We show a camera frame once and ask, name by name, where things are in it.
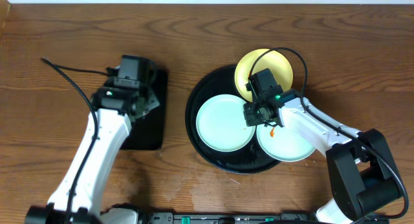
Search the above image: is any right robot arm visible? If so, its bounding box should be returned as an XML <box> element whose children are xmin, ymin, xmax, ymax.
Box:
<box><xmin>245</xmin><ymin>87</ymin><xmax>409</xmax><ymax>223</ymax></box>

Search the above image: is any black rectangular tray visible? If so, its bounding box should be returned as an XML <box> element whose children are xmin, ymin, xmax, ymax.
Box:
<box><xmin>103</xmin><ymin>68</ymin><xmax>169</xmax><ymax>151</ymax></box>

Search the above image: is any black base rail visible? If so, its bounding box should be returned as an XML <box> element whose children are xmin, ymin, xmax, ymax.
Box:
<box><xmin>100</xmin><ymin>212</ymin><xmax>324</xmax><ymax>224</ymax></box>

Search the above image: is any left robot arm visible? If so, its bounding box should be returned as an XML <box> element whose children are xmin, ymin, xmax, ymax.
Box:
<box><xmin>24</xmin><ymin>56</ymin><xmax>159</xmax><ymax>224</ymax></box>

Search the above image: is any yellow plate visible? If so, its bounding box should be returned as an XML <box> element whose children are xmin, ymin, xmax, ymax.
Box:
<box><xmin>234</xmin><ymin>49</ymin><xmax>293</xmax><ymax>102</ymax></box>

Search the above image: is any round black tray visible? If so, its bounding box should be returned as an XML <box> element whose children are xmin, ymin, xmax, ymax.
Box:
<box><xmin>185</xmin><ymin>65</ymin><xmax>281</xmax><ymax>174</ymax></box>

